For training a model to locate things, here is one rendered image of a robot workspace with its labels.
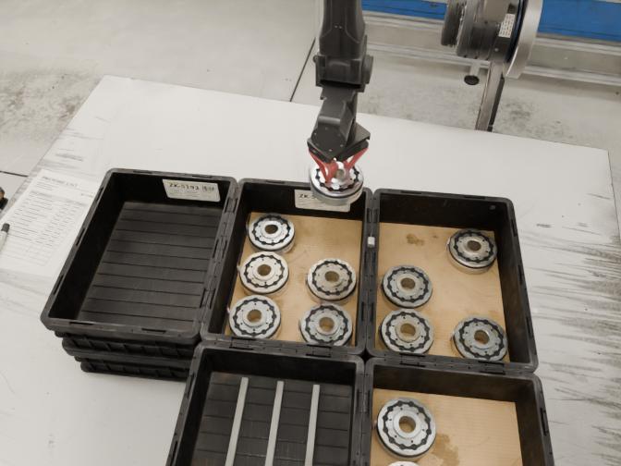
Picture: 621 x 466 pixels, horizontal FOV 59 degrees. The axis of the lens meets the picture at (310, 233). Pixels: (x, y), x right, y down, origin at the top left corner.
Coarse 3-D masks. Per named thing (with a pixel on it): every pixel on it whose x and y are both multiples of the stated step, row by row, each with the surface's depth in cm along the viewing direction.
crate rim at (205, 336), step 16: (240, 192) 119; (368, 192) 119; (368, 208) 116; (368, 224) 113; (224, 240) 111; (224, 256) 108; (368, 256) 108; (368, 272) 106; (368, 288) 104; (208, 304) 102; (208, 320) 100; (208, 336) 98; (224, 336) 98; (240, 336) 98; (336, 352) 96; (352, 352) 96
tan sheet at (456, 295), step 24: (384, 240) 123; (408, 240) 123; (432, 240) 123; (384, 264) 119; (432, 264) 119; (408, 288) 115; (432, 288) 115; (456, 288) 115; (480, 288) 115; (384, 312) 112; (432, 312) 112; (456, 312) 112; (480, 312) 112; (408, 336) 109; (504, 360) 105
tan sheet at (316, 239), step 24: (288, 216) 127; (312, 240) 123; (336, 240) 123; (360, 240) 123; (240, 264) 119; (288, 264) 119; (312, 264) 119; (240, 288) 115; (288, 288) 115; (288, 312) 112; (288, 336) 109
